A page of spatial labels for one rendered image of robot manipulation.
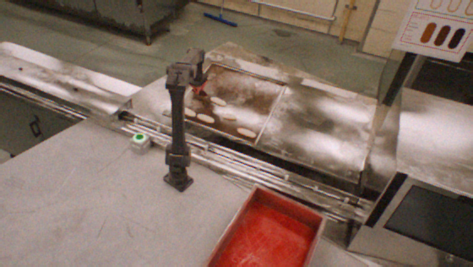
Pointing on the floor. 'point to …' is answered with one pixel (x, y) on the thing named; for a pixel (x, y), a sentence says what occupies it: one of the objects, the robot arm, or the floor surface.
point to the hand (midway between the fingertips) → (199, 90)
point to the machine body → (40, 126)
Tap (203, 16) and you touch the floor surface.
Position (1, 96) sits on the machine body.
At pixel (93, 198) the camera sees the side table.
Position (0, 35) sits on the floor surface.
